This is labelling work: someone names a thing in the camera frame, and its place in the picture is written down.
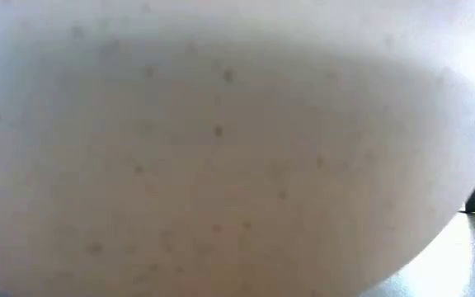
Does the white speckled bowl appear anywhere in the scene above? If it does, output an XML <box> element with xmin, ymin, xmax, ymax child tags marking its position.
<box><xmin>0</xmin><ymin>0</ymin><xmax>475</xmax><ymax>297</ymax></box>

